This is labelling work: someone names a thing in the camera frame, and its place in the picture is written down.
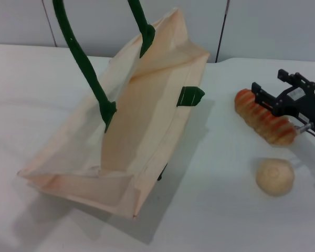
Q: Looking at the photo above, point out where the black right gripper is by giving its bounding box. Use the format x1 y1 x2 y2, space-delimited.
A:
251 68 315 131

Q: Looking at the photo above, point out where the orange striped bread loaf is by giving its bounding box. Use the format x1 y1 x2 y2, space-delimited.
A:
234 88 297 145

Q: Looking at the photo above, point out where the round pale egg yolk pastry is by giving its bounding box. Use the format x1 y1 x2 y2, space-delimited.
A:
256 157 296 196

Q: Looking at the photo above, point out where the cream bag with green handles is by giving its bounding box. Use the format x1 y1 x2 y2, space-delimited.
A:
17 0 211 220

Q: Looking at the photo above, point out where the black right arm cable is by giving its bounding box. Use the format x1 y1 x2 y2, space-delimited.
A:
293 122 315 144

